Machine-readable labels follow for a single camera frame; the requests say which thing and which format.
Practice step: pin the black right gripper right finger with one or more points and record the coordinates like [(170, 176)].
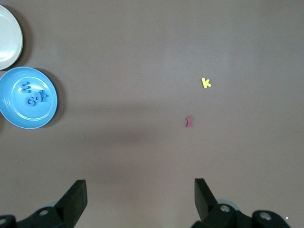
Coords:
[(213, 216)]

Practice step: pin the blue foam letter a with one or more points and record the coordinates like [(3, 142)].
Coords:
[(36, 96)]

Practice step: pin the yellow foam letter K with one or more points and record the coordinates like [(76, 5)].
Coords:
[(205, 82)]

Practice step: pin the blue plate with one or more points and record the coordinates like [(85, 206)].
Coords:
[(14, 116)]

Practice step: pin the red foam letter I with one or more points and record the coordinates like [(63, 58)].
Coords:
[(189, 122)]

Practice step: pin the blue foam letter G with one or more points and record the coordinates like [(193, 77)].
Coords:
[(30, 101)]

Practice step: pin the blue foam letter E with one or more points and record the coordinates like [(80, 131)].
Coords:
[(25, 87)]

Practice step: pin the beige plate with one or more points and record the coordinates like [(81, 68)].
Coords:
[(7, 35)]

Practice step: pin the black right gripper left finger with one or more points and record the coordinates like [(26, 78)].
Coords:
[(69, 209)]

